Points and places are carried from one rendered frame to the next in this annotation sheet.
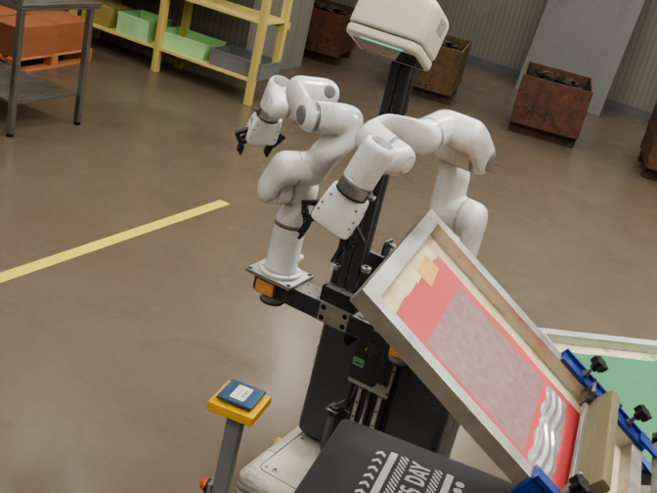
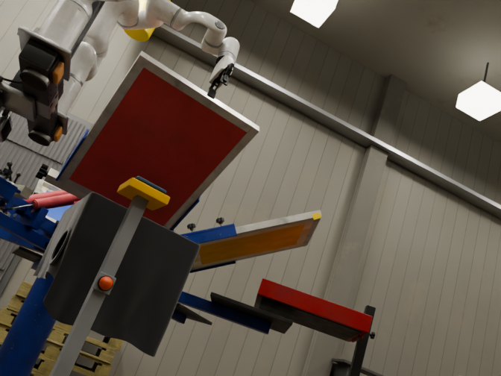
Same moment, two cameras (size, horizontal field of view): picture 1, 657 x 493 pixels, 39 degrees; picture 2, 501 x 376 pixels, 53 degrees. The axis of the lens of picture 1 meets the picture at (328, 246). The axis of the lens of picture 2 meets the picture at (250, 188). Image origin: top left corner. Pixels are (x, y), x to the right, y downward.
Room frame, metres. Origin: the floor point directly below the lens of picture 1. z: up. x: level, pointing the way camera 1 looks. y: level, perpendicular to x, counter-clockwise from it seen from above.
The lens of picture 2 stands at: (2.80, 1.48, 0.48)
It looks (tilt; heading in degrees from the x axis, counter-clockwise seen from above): 22 degrees up; 232
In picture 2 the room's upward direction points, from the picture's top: 21 degrees clockwise
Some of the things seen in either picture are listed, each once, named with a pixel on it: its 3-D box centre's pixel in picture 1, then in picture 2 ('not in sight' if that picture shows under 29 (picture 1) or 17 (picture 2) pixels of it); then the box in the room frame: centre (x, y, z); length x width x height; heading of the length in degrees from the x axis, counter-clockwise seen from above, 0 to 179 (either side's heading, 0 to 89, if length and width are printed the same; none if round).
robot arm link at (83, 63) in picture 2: not in sight; (79, 65); (2.36, -0.28, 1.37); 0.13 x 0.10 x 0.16; 61
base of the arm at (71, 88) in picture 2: not in sight; (55, 96); (2.38, -0.28, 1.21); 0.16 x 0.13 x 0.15; 155
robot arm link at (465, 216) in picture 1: (452, 201); (105, 35); (2.33, -0.29, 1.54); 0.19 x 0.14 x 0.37; 61
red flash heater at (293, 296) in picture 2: not in sight; (308, 312); (0.58, -0.42, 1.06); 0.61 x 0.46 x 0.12; 136
